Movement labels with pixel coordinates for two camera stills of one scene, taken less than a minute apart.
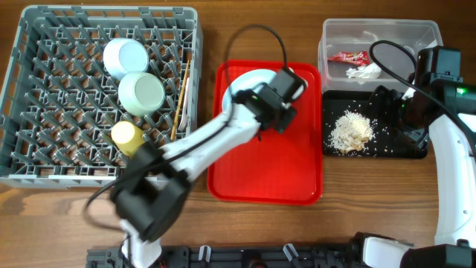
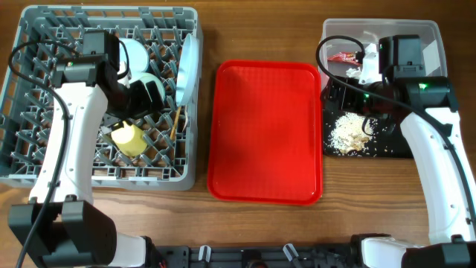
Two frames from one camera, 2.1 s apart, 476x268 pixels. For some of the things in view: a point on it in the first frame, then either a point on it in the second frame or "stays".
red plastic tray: (283, 167) stays
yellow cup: (127, 136) stays
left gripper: (284, 124) to (145, 107)
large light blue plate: (250, 80) to (187, 71)
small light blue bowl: (123, 56) stays
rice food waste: (350, 132) stays
